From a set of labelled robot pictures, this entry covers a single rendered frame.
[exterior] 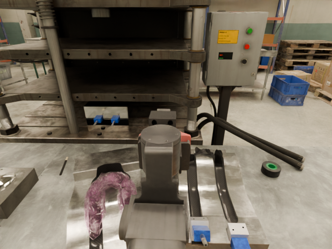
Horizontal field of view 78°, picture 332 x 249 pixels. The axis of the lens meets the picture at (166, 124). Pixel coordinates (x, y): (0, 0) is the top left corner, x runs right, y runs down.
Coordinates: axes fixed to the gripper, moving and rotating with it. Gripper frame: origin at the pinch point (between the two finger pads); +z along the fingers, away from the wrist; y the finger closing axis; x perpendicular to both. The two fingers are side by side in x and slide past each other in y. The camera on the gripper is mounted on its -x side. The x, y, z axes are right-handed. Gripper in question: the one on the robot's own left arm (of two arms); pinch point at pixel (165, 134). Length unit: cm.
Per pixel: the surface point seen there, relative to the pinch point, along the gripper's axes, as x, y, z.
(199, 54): -10, -14, 65
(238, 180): 29.2, -26.8, 18.6
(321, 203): 39, -60, 18
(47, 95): 15, 75, 73
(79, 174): 29.0, 34.7, 18.9
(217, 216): 30.6, -16.1, 3.1
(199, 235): 25.7, -9.0, -7.3
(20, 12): -59, 494, 680
